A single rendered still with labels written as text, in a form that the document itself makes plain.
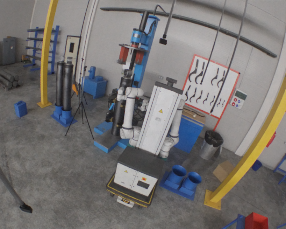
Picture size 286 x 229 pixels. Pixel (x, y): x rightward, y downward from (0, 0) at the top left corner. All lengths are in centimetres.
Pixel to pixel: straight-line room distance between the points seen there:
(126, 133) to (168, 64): 301
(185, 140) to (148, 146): 178
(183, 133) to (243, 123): 217
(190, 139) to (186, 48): 259
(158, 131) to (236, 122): 334
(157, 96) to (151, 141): 64
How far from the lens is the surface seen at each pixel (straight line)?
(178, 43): 449
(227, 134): 490
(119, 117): 300
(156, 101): 170
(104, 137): 317
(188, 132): 354
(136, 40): 264
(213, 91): 438
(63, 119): 379
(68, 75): 331
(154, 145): 198
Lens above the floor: 213
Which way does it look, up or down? 26 degrees down
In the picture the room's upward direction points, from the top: 16 degrees clockwise
